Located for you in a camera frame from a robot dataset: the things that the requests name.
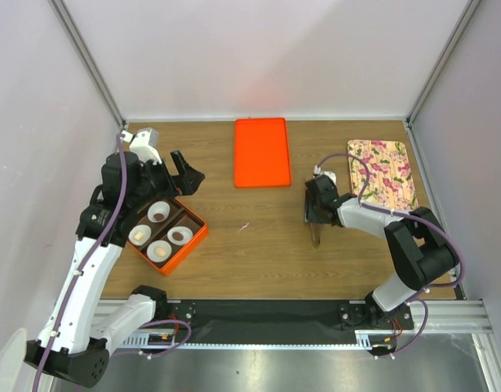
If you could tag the orange chocolate box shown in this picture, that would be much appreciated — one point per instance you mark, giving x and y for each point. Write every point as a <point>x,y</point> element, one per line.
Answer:
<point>180,215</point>

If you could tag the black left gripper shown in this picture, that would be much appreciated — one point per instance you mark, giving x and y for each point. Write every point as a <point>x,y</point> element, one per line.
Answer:
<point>188,179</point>

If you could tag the white paper cup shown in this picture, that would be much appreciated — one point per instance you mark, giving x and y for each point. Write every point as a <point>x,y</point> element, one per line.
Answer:
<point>159,243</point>
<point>185,231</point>
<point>160,206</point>
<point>145,229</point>

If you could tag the dark round chocolate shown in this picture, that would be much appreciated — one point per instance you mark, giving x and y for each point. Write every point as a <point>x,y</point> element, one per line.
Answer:
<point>177,236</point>

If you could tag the orange tray lid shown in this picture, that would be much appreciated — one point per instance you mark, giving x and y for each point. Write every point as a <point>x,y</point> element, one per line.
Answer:
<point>261,153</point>

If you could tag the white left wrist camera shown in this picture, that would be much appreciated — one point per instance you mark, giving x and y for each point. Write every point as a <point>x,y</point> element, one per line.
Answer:
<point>144,144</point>

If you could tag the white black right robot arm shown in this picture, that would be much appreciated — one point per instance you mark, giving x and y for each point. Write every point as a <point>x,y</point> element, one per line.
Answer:
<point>418,246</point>

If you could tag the floral patterned tray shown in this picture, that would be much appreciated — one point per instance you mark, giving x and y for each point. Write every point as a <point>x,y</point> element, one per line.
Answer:
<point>385,167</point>

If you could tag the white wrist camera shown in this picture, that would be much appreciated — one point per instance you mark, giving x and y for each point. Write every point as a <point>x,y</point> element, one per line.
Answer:
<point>318,171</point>
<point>144,144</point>

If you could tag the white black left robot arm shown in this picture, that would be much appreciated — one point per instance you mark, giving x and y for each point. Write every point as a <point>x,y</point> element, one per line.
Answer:
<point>67,347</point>

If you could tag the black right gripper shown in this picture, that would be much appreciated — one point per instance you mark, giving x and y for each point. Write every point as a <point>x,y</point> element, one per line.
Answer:
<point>310,215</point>

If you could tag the aluminium frame post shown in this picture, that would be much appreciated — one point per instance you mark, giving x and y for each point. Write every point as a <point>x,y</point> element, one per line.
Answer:
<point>78,42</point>
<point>461,26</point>

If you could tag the aluminium frame post right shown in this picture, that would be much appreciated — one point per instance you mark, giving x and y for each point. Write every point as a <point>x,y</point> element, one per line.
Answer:
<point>461,26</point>

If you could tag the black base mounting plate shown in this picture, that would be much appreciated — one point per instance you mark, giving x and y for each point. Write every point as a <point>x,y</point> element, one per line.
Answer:
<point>284,317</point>

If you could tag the aluminium frame post left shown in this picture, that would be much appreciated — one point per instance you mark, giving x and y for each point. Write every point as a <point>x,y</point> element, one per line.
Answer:
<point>78,42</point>

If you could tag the metal tongs with red grip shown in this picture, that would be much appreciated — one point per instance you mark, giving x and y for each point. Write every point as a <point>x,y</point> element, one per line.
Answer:
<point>315,230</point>

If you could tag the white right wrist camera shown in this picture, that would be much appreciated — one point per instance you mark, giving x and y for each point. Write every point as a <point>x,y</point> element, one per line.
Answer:
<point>318,171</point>

